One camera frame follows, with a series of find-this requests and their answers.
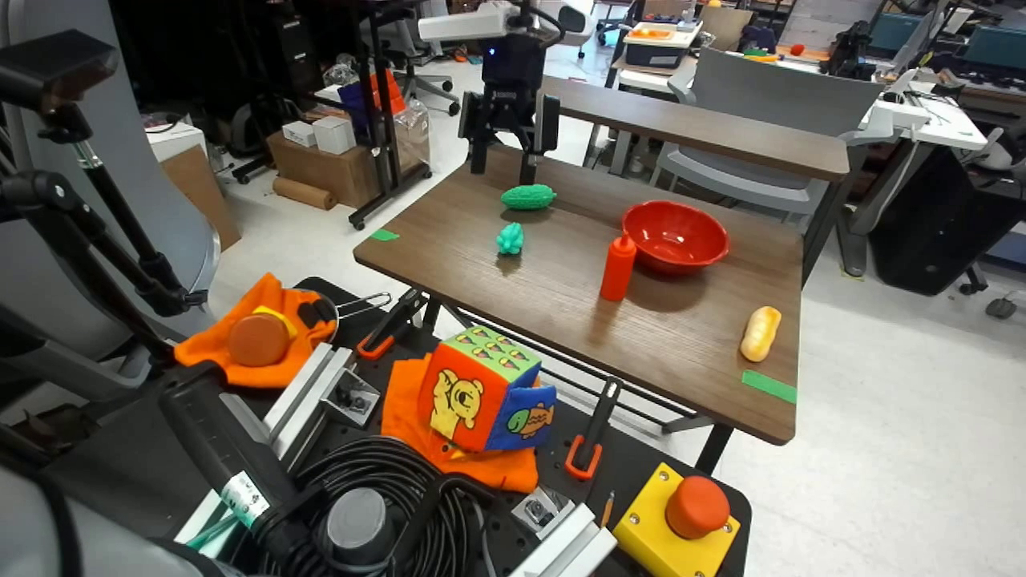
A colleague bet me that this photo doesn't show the black tripod camera mount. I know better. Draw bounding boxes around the black tripod camera mount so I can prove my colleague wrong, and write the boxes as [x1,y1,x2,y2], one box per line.
[0,28,221,452]

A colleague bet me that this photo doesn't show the white box orange lid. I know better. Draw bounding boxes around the white box orange lid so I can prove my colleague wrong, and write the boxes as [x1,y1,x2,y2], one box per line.
[622,17,707,75]

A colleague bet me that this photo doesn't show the wooden side desk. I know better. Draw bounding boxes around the wooden side desk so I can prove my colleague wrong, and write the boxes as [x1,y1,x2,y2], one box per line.
[538,75,857,235]

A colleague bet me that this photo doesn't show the orange cloth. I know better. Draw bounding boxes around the orange cloth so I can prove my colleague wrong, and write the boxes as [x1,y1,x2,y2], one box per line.
[379,352,544,497]
[170,273,344,392]

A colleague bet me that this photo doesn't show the yellow emergency stop button box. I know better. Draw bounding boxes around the yellow emergency stop button box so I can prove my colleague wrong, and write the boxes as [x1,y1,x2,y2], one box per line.
[612,462,745,577]

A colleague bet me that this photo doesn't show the red squeeze bottle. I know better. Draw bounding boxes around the red squeeze bottle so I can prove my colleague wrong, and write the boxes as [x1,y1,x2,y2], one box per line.
[599,235,640,304]

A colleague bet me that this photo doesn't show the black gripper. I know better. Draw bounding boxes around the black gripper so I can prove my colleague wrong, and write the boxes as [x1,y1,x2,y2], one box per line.
[457,34,562,190]

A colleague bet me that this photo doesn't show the black clamp orange handle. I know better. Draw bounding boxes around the black clamp orange handle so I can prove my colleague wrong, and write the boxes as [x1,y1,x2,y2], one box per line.
[562,378,626,487]
[352,287,431,367]

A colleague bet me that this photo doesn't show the teal toy grapes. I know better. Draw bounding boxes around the teal toy grapes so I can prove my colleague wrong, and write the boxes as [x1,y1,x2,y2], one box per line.
[493,221,530,260]

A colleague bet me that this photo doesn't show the aluminium profile rail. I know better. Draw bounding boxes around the aluminium profile rail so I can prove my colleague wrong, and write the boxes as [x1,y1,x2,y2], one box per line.
[261,344,360,435]
[510,501,622,577]

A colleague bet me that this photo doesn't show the red plastic bowl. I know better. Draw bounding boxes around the red plastic bowl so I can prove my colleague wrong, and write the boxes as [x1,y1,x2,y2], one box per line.
[619,198,733,276]

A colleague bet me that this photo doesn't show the yellow toy bread roll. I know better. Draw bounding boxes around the yellow toy bread roll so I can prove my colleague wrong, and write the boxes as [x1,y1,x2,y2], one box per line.
[737,304,787,367]

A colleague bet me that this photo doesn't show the white desk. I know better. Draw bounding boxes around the white desk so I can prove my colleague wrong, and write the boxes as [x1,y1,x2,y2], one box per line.
[843,84,991,283]

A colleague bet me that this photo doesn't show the large cardboard box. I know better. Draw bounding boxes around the large cardboard box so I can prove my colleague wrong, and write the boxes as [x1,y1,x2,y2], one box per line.
[266,101,431,210]

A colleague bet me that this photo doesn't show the green toy pickle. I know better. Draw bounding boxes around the green toy pickle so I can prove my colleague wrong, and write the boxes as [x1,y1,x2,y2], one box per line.
[501,183,562,215]

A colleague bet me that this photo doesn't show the brownish orange plush ball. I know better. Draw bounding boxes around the brownish orange plush ball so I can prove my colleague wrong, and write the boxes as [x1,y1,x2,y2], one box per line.
[224,309,295,370]

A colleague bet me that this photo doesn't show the black metal stand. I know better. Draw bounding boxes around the black metal stand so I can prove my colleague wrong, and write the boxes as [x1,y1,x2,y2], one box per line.
[347,0,435,231]

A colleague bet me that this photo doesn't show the colourful soft cube toy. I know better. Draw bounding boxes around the colourful soft cube toy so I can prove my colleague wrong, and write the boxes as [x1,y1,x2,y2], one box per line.
[414,324,562,459]

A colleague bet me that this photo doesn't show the black cable coil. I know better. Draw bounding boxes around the black cable coil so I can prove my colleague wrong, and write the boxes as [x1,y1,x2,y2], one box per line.
[236,429,538,577]

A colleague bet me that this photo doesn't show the small cardboard box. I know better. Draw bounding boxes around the small cardboard box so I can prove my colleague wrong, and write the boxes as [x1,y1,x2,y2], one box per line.
[158,142,245,249]

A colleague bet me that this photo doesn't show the grey round cap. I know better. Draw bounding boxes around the grey round cap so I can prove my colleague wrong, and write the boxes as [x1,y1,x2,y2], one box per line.
[320,484,395,552]

